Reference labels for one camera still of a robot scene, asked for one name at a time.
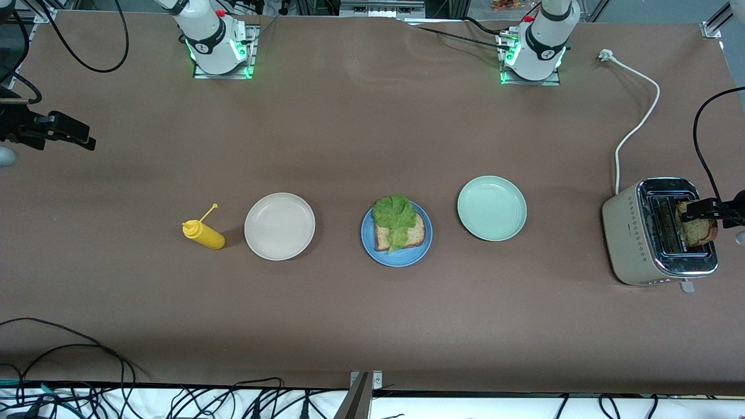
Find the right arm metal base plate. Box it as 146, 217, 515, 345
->
193, 24, 257, 80

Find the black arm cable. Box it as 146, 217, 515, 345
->
35, 0, 130, 74
693, 86, 745, 203

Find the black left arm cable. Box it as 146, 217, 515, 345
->
693, 86, 745, 203

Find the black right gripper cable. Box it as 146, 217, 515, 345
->
0, 9, 42, 106

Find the pale green round plate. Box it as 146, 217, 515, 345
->
457, 175, 528, 242

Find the grey metal bar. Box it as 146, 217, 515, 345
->
333, 372, 373, 419

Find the teal cable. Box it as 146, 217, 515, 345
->
0, 378, 79, 417

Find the beige and chrome toaster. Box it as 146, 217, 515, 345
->
602, 177, 719, 293

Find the grey metal box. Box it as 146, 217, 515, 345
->
339, 0, 425, 18

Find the black base power cable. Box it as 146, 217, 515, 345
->
402, 17, 513, 52

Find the yellow mustard squeeze bottle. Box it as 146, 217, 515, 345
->
182, 204, 226, 251

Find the white toaster power cord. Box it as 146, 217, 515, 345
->
598, 49, 661, 196

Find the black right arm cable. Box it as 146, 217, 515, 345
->
35, 0, 130, 74

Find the long black table cable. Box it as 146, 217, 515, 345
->
0, 317, 151, 379

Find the blue round plate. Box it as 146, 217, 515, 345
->
361, 198, 433, 268

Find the beige round plate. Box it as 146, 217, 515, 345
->
244, 193, 316, 261

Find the brown bread slice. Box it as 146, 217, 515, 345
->
675, 201, 718, 247
375, 211, 426, 252

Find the perforated aluminium frame profile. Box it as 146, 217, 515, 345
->
9, 6, 59, 91

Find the green lettuce leaf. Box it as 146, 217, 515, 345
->
371, 194, 417, 254

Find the arched black cable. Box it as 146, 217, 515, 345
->
17, 343, 137, 402

